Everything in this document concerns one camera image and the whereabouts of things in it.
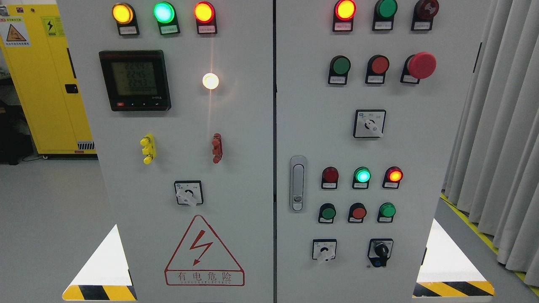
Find left panel rotary selector switch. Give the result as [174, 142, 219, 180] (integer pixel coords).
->
[174, 181, 204, 207]

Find upper right rotary selector switch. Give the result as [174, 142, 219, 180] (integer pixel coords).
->
[352, 109, 387, 138]

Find green push button upper row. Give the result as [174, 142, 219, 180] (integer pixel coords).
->
[328, 55, 351, 85]

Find red indicator lamp top left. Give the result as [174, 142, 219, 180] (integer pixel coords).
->
[194, 1, 217, 35]

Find red push button upper row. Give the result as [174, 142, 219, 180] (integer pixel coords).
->
[365, 54, 390, 85]

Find left grey cabinet door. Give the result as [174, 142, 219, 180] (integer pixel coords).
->
[57, 0, 274, 303]

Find dark red buzzer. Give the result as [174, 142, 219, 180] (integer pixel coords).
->
[411, 0, 440, 31]

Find red test terminal block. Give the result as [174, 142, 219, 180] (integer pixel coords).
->
[211, 133, 223, 164]

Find yellow safety storage cabinet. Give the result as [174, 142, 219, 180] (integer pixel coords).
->
[1, 3, 96, 155]

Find grey cabinet door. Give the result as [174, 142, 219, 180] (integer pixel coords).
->
[275, 0, 493, 303]
[57, 0, 274, 303]

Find right grey cabinet door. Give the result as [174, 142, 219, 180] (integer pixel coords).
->
[275, 0, 493, 303]

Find red indicator lamp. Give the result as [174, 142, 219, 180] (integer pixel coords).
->
[321, 167, 339, 189]
[382, 166, 403, 189]
[332, 0, 357, 32]
[194, 1, 217, 35]

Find green start push button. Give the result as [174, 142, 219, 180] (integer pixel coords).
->
[318, 203, 336, 224]

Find black key selector switch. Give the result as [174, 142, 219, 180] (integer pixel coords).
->
[367, 238, 393, 267]

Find green push button lower right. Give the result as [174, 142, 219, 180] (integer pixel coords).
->
[377, 202, 396, 223]

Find red emergency stop mushroom button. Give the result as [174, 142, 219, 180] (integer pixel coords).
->
[400, 52, 437, 85]

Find red stop push button lower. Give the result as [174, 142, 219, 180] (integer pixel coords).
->
[348, 202, 367, 223]

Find lower rotary selector switch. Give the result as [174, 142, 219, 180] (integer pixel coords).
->
[312, 239, 337, 263]

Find yellow indicator lamp top left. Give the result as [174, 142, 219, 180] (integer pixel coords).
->
[112, 3, 140, 36]

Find green indicator lamp lower middle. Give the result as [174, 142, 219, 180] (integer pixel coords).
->
[352, 167, 371, 189]

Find red electric hazard warning sticker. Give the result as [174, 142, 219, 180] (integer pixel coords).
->
[164, 215, 245, 286]

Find red indicator lamp top right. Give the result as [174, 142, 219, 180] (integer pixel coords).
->
[332, 0, 357, 32]

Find grey cabinet door handle lock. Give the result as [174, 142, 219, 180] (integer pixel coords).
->
[289, 156, 307, 212]

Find grey pleated curtain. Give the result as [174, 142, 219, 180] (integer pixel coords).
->
[443, 0, 539, 286]

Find white glowing indicator lamp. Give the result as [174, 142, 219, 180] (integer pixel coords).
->
[202, 72, 220, 90]

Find green indicator lamp top left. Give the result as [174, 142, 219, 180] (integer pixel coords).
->
[153, 1, 181, 36]

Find green indicator lamp top right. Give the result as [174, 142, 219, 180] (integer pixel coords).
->
[372, 0, 398, 31]

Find red indicator lamp lower right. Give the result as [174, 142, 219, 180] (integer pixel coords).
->
[382, 166, 403, 189]

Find yellow test terminal block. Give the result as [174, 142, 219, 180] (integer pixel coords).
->
[140, 133, 156, 165]

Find black digital power meter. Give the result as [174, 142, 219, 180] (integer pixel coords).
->
[99, 50, 171, 112]

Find green indicator lamp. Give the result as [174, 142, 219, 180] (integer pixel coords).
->
[352, 167, 371, 189]
[372, 0, 398, 31]
[153, 1, 181, 36]

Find red indicator lamp lower left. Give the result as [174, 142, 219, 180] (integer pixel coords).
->
[321, 167, 339, 189]

